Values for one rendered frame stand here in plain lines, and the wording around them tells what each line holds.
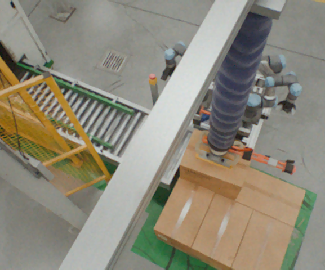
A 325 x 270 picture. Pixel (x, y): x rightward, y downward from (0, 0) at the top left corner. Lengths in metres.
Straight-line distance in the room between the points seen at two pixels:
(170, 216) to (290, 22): 3.49
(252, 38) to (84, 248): 1.24
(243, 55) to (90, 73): 3.46
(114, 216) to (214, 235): 2.58
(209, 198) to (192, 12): 3.11
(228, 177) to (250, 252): 0.74
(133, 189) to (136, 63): 4.17
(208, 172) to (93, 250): 2.35
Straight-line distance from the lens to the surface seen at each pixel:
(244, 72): 1.92
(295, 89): 2.54
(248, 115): 3.27
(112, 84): 4.84
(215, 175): 3.14
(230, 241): 3.41
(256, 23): 1.64
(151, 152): 0.92
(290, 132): 4.54
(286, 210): 3.58
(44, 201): 2.91
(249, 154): 2.97
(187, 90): 1.01
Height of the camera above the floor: 3.89
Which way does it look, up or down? 64 degrees down
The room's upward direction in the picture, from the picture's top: 6 degrees counter-clockwise
